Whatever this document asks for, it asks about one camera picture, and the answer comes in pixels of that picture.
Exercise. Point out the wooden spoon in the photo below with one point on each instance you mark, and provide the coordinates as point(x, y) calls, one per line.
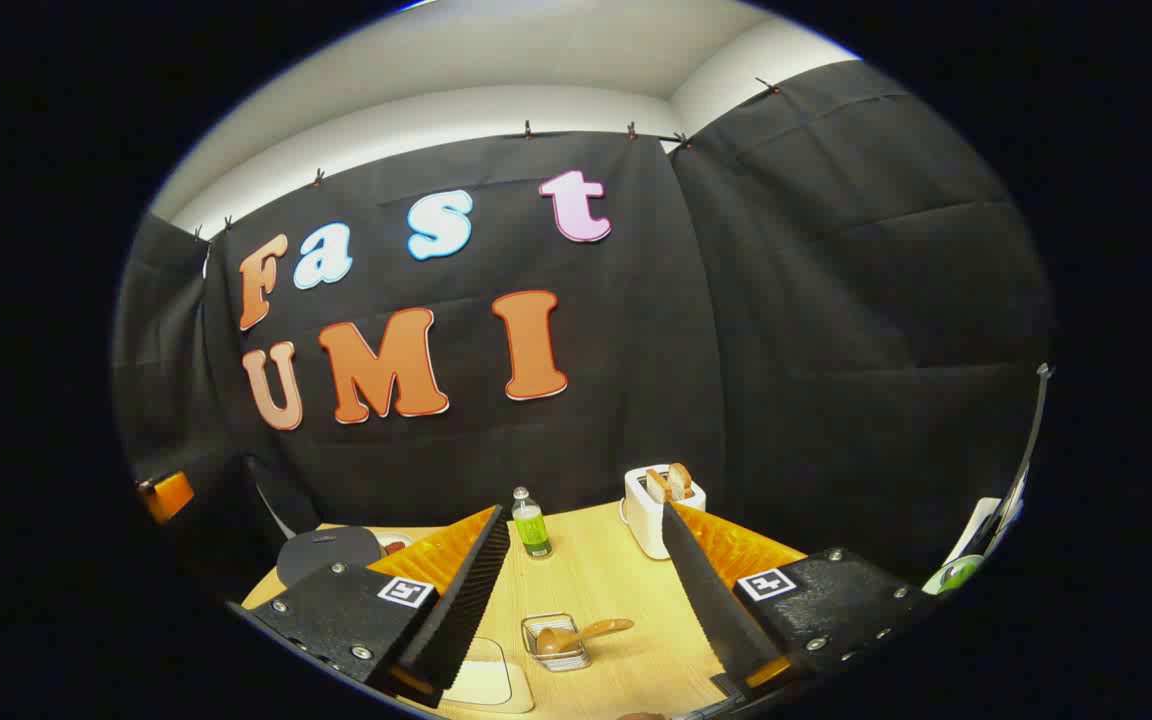
point(556, 642)

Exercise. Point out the green drink bottle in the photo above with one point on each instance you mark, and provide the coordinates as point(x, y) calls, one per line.
point(532, 530)

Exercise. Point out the black backdrop cloth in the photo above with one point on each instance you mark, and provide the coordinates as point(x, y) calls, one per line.
point(736, 350)

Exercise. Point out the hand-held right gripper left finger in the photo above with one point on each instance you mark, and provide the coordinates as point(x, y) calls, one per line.
point(466, 600)

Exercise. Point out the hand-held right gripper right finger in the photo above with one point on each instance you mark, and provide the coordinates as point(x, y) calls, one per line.
point(716, 600)

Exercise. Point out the grey lidded rice cooker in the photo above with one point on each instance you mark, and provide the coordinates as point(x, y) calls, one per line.
point(326, 555)

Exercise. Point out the clear rice box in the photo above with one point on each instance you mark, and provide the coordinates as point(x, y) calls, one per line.
point(486, 680)

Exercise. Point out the white toaster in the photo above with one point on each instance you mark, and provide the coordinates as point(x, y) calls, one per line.
point(648, 525)

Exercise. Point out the small round red bean dish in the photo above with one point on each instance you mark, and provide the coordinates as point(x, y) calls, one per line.
point(396, 546)

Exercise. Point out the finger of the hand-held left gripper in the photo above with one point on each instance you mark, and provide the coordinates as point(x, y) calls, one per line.
point(168, 497)

